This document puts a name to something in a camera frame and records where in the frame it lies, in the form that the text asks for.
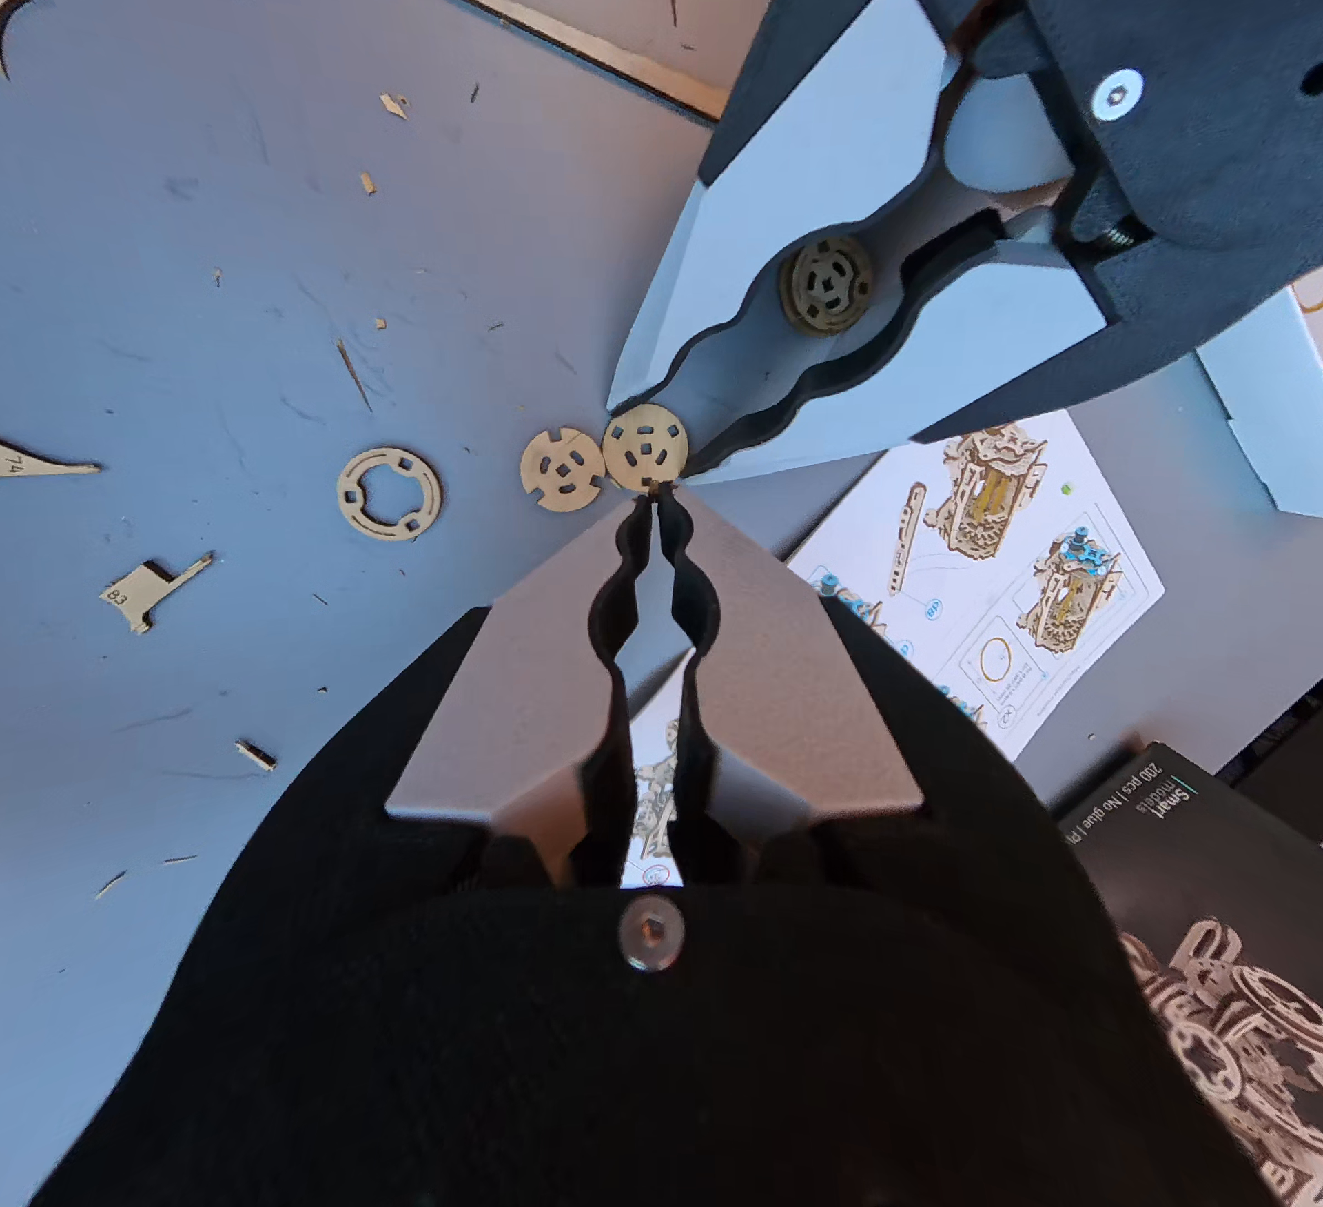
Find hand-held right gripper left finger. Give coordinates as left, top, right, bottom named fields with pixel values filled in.
left=385, top=495, right=658, bottom=888

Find small hooked wooden piece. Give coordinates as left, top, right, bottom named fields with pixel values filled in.
left=100, top=551, right=216, bottom=636

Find long wooden strip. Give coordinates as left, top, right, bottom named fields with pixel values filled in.
left=439, top=0, right=730, bottom=125

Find dark slotted wooden disc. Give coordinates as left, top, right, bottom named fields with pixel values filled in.
left=778, top=236, right=875, bottom=338

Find pointed wooden piece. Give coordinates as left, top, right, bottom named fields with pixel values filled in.
left=0, top=441, right=103, bottom=481

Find black puzzle box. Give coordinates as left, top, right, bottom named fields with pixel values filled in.
left=1055, top=742, right=1323, bottom=1207

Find flat wooden ring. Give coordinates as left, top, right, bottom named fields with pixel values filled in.
left=335, top=446, right=444, bottom=543

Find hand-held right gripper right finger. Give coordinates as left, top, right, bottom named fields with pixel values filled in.
left=656, top=486, right=925, bottom=888

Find white instruction booklet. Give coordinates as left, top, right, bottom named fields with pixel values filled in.
left=620, top=409, right=1167, bottom=890

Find round wooden disc square holes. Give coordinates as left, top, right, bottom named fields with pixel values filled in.
left=602, top=403, right=691, bottom=493

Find white cardboard box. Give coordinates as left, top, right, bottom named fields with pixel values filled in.
left=1197, top=272, right=1323, bottom=518

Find notched round wooden disc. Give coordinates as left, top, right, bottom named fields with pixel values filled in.
left=519, top=427, right=608, bottom=514

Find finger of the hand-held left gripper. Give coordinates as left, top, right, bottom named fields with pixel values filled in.
left=677, top=209, right=1116, bottom=485
left=608, top=0, right=1074, bottom=414

